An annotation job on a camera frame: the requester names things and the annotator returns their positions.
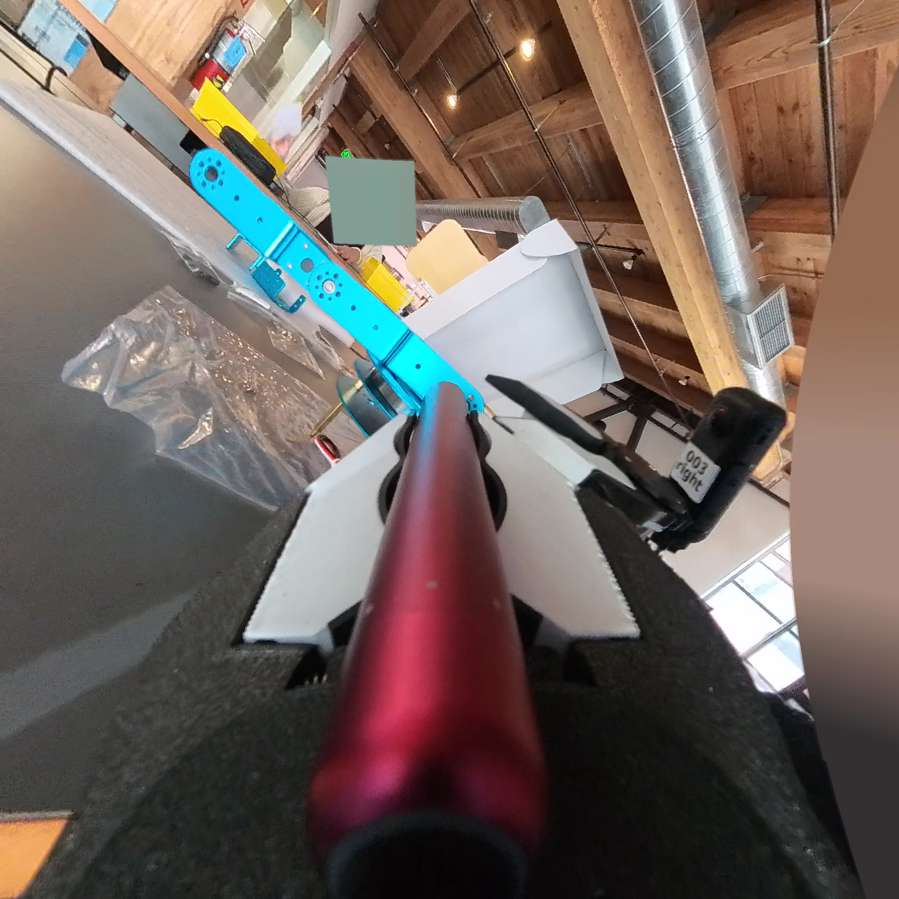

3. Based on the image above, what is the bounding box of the dark desk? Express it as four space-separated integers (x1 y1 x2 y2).
0 77 415 745

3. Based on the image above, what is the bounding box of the short silver ventilation duct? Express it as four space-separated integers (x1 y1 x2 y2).
414 195 550 238

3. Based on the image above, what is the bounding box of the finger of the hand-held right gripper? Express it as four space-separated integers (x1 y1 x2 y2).
495 414 634 488
485 376 620 459

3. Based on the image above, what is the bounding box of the large silver ventilation duct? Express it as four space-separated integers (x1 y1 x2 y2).
627 0 798 401

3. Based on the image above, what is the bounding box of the blue metal bracket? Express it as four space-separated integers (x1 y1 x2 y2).
226 236 307 314

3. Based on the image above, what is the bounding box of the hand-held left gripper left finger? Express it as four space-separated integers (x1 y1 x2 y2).
243 414 417 647

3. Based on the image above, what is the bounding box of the pale yellow board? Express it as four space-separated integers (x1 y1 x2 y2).
406 219 487 296

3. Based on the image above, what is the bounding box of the red fire extinguisher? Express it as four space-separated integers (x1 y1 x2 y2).
191 28 245 91

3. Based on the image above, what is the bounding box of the pile of small screw bags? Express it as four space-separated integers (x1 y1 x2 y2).
165 228 366 383

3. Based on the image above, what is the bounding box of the window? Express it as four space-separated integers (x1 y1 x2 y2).
704 537 805 696

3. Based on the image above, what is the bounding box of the black bag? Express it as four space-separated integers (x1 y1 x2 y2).
218 125 280 182

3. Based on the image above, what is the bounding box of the red screwdriver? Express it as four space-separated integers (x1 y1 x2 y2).
307 381 550 899

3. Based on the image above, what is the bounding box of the white cardboard box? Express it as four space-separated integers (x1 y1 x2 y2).
404 219 625 422

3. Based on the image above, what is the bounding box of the grey cabinet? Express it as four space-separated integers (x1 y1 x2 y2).
110 72 194 141

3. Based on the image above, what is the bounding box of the clear plastic bag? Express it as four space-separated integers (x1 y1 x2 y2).
62 287 339 508

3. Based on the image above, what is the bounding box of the blue toy robot arm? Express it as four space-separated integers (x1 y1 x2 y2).
188 147 487 440

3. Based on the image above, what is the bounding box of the small yellow bin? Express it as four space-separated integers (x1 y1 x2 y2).
360 256 410 317

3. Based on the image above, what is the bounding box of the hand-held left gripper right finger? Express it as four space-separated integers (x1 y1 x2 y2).
479 414 642 643

